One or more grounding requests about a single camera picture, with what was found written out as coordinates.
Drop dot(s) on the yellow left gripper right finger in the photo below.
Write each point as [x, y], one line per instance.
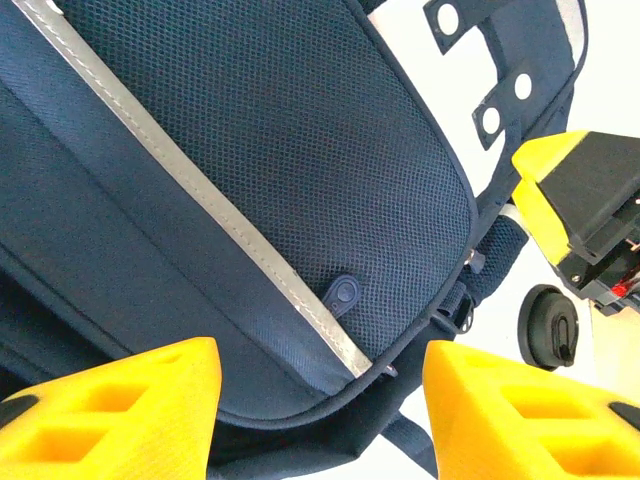
[525, 430]

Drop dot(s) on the black round disc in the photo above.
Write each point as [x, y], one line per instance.
[542, 325]

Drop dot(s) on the navy blue backpack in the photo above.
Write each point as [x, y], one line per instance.
[250, 175]

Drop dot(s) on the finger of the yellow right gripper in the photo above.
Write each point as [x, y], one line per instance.
[550, 155]
[542, 220]

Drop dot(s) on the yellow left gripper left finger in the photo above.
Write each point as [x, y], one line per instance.
[100, 425]

